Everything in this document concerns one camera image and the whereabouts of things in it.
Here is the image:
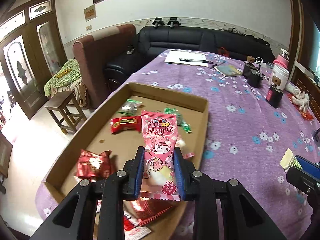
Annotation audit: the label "light green snack packet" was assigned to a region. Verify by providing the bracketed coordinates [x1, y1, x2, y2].
[280, 148, 303, 172]

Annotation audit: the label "pink marshmallow packet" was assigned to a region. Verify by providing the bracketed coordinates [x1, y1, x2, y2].
[141, 111, 180, 201]
[175, 134, 195, 159]

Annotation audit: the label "dark red foil snack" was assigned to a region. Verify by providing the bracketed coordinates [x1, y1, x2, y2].
[130, 197, 174, 226]

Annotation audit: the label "brown red foil snack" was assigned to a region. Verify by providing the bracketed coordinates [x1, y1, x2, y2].
[75, 149, 113, 180]

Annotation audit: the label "small red bar snack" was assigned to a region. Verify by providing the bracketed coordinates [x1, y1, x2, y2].
[110, 116, 142, 134]

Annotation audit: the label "green clear nut packet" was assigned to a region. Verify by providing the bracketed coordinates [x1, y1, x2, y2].
[117, 99, 143, 116]

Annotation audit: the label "green twisted candy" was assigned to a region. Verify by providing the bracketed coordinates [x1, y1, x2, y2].
[163, 107, 192, 133]

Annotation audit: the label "grey phone stand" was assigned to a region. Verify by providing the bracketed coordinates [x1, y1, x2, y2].
[312, 128, 320, 147]

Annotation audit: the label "cardboard tray box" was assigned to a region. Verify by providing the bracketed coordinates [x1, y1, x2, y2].
[33, 82, 209, 239]

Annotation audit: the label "red foil bag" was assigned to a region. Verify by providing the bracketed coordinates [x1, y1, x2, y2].
[287, 93, 314, 121]

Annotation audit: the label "white work gloves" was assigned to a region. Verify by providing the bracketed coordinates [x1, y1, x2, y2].
[285, 82, 310, 113]

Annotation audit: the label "black cylinder with cork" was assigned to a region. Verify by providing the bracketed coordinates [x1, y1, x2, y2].
[265, 76, 283, 108]

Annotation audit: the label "wooden stool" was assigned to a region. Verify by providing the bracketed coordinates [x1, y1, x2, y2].
[44, 90, 87, 134]

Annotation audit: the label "white plastic jar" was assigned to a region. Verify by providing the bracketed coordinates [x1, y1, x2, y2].
[270, 63, 290, 91]

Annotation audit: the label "wooden cabinet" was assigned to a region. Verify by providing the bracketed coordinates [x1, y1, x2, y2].
[287, 0, 320, 93]

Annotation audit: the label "pink thermos bottle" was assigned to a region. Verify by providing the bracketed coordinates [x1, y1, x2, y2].
[273, 49, 289, 69]

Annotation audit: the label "green floral blanket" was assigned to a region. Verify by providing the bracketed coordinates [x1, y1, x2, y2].
[44, 59, 81, 97]

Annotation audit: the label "white paper sheet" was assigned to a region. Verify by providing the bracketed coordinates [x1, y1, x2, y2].
[164, 50, 208, 67]

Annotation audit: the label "maroon armchair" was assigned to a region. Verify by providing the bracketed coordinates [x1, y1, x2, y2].
[72, 24, 136, 108]

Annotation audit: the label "black leather sofa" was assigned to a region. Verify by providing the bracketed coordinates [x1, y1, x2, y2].
[103, 27, 276, 92]

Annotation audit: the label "worn notebook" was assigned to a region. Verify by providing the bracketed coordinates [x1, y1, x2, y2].
[214, 64, 242, 77]

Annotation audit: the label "black pen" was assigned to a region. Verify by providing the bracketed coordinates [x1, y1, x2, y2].
[180, 59, 213, 63]

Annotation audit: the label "black clamp on sofa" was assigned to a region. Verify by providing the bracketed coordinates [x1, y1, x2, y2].
[152, 17, 165, 29]
[168, 17, 181, 28]

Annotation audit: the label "wooden glass door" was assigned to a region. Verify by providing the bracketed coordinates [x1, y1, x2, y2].
[1, 0, 67, 119]

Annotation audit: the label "small wall plaque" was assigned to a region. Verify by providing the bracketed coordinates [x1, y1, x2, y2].
[84, 4, 97, 22]

